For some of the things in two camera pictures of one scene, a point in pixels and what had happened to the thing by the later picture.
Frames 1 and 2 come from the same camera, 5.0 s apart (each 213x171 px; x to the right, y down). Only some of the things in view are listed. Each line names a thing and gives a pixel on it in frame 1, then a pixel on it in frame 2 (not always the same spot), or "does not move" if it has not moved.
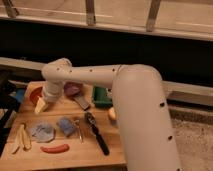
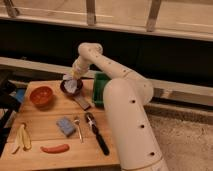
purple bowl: [73, 89] does not move
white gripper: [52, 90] → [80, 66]
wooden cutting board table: [83, 129] does not move
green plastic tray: [102, 96] does not move
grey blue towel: [43, 133] → [70, 83]
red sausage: [57, 149] does not move
